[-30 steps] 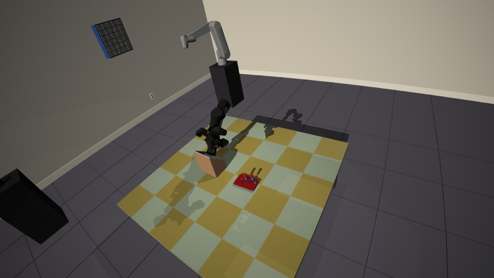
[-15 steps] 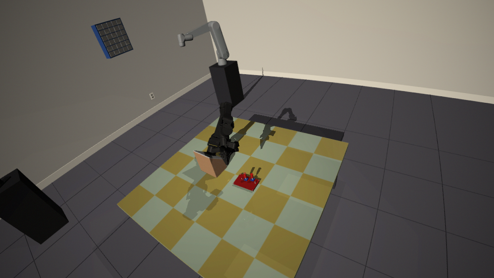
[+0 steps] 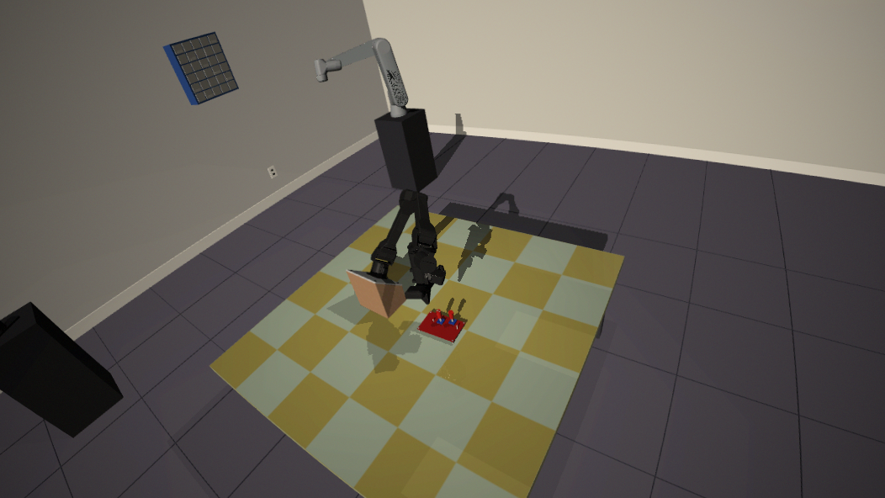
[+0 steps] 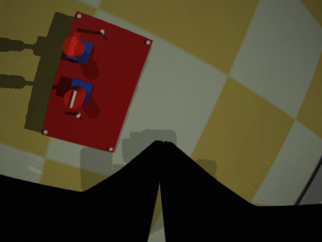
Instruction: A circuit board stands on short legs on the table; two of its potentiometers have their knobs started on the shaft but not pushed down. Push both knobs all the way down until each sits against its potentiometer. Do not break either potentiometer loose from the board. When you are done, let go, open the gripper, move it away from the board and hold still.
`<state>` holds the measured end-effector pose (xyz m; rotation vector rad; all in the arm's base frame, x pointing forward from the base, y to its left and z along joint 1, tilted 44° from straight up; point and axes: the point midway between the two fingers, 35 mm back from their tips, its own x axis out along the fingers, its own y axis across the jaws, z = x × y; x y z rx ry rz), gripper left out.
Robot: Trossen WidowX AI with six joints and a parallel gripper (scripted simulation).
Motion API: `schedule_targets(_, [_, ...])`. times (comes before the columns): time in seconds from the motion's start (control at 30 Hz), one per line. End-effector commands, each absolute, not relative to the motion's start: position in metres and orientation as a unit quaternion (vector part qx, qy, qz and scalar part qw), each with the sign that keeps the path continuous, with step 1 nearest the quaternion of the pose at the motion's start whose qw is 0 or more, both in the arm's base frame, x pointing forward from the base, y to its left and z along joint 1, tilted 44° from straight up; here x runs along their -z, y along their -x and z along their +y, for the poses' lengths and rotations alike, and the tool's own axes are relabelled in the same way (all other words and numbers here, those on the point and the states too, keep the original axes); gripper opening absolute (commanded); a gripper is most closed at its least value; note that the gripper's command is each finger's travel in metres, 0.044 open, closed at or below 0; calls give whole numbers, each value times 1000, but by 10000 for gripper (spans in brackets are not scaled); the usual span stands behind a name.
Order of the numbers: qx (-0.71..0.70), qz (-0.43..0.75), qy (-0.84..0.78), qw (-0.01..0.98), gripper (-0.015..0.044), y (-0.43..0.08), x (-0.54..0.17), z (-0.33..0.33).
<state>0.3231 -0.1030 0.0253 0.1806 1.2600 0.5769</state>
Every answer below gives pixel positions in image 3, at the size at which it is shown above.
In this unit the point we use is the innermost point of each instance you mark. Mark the red circuit board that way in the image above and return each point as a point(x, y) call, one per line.
point(441, 326)

